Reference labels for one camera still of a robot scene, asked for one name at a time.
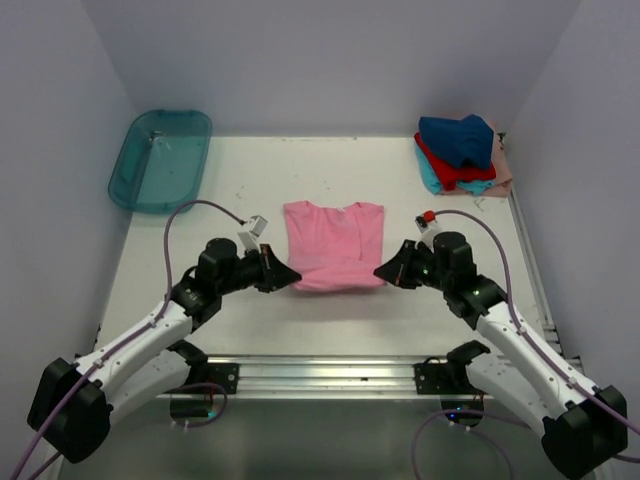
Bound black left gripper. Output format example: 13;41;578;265
217;243;300;295

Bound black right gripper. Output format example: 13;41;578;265
375;239;452;292

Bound pink t-shirt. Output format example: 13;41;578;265
283;201;385;293

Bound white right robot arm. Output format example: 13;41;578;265
374;232;628;479

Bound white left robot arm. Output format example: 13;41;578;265
27;238;302;463

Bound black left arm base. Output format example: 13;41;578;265
170;362;240;395

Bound light blue folded t-shirt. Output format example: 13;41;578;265
415;145;494;196

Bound red folded t-shirt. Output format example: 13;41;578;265
414;132;497;195

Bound beige folded t-shirt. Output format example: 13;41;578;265
482;119;513;198

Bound dark blue folded t-shirt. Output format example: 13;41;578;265
418;114;494;170

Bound teal plastic bin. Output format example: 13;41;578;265
108;109;213;215

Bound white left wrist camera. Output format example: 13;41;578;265
238;215;268;251

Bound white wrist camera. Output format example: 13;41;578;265
238;215;268;251
415;210;440;250

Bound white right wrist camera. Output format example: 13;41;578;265
415;210;440;250

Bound aluminium mounting rail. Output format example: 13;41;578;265
154;354;584;401

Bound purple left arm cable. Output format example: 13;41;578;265
9;199;251;480

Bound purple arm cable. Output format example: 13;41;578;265
412;209;640;480
9;199;251;480

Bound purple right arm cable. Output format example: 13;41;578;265
412;209;640;480

